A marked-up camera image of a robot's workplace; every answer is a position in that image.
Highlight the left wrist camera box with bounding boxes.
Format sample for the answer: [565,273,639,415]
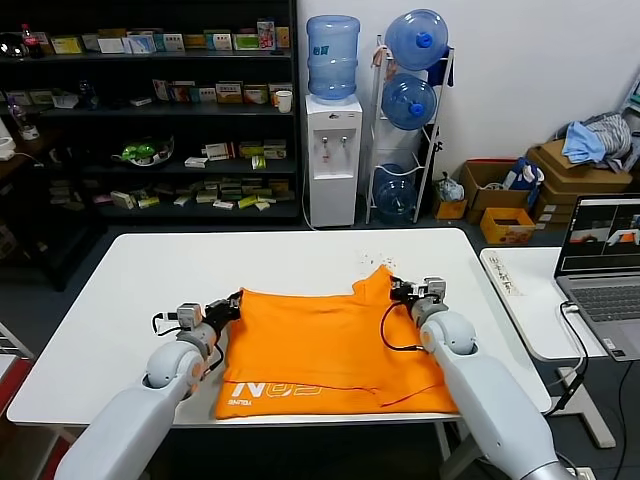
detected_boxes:
[177,302,204,331]

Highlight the black shelf unit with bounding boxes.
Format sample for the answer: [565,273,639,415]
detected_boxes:
[0,0,302,226]

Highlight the purple bottle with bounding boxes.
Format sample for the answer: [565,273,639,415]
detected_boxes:
[7,94,27,132]

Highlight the open cardboard box red rim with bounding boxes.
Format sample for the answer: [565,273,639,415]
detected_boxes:
[459,158,532,225]

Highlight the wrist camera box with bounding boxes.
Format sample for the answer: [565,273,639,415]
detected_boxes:
[423,276,447,302]
[177,302,204,331]

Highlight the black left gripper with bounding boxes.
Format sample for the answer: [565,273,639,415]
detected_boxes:
[203,291,245,324]

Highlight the bowl of green packets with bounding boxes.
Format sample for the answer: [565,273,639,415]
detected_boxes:
[110,134,176,168]

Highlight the small brown cardboard box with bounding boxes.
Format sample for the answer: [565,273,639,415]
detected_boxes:
[432,197,469,222]

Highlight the cola bottle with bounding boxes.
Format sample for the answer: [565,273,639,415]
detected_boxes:
[20,23,44,60]

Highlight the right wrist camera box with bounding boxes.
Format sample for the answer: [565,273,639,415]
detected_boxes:
[423,276,447,302]

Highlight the large brown cardboard box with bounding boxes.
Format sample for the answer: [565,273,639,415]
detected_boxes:
[527,139,635,196]

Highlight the white wire jug rack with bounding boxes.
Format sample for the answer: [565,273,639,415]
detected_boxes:
[364,33,456,225]

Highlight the tall colourful box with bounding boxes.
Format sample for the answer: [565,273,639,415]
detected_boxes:
[256,19,278,51]

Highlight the yellow brown medicine box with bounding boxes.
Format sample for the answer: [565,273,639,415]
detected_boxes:
[215,81,245,105]

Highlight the white water dispenser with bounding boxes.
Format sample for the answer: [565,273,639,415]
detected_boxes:
[304,93,364,227]

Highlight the blue water jug with label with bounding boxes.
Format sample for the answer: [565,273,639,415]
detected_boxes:
[305,14,361,106]

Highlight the teal medicine box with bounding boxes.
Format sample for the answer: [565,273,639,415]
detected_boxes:
[153,33,187,53]

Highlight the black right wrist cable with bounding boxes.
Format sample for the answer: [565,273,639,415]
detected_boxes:
[380,302,426,351]

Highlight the green white medicine box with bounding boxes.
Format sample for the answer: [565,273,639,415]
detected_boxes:
[204,31,234,52]

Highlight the grey laptop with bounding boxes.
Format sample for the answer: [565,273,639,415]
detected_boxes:
[554,193,640,362]

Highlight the blue white bag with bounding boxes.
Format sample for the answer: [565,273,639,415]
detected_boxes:
[501,157,546,192]

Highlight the white appliance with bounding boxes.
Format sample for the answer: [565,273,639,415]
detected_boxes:
[0,119,19,162]

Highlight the black camera cable loop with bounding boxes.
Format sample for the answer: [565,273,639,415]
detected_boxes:
[152,310,180,339]

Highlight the black cable with plug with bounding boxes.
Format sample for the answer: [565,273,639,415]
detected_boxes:
[199,344,226,374]

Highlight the red white medicine box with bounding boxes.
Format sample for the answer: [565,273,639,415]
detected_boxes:
[202,141,237,162]

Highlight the light blue garment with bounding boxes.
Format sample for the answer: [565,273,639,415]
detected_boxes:
[559,121,609,165]

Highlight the dark blue bottle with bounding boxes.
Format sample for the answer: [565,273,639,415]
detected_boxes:
[78,79,101,111]

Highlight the blue white medicine box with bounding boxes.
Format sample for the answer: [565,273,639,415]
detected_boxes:
[122,31,157,54]

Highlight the orange t-shirt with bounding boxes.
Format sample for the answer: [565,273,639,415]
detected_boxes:
[214,264,460,420]

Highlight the handwritten paper label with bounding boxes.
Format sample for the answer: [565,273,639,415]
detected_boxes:
[488,251,527,297]

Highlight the yellow cardboard box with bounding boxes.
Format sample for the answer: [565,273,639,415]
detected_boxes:
[479,206,537,246]

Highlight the grey striped garment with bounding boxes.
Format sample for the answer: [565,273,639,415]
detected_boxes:
[582,112,634,172]

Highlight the glass pot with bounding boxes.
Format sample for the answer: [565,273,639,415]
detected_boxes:
[0,31,27,60]

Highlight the crumpled plastic bag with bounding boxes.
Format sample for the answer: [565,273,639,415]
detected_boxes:
[437,172,466,202]

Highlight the black folded tripod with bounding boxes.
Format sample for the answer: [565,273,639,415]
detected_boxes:
[427,124,447,211]

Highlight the beige cloth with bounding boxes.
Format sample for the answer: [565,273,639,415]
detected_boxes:
[370,43,397,69]

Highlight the laptop charging cable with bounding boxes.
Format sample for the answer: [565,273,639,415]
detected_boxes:
[542,299,590,416]

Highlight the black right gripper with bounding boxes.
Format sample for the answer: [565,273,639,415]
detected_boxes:
[389,276,426,307]

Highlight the stacked flat cardboard boxes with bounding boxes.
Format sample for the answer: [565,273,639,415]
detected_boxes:
[530,182,601,232]

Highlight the white side table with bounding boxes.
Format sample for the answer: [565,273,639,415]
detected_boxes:
[478,246,619,451]

